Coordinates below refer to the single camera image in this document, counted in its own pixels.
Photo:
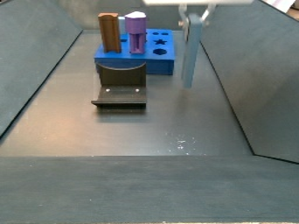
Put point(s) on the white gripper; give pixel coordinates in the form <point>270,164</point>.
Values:
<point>183,3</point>

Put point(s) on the tall light blue peg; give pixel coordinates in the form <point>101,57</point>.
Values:
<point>191,49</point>

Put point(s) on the blue shape sorting board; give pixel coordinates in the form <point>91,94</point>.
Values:
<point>157,57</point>

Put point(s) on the light blue square block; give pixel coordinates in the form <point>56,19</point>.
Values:
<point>121,25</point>

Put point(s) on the purple pentagon peg block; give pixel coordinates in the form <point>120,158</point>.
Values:
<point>135,29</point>

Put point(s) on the tall brown notched block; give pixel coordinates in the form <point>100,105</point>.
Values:
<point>108,26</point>

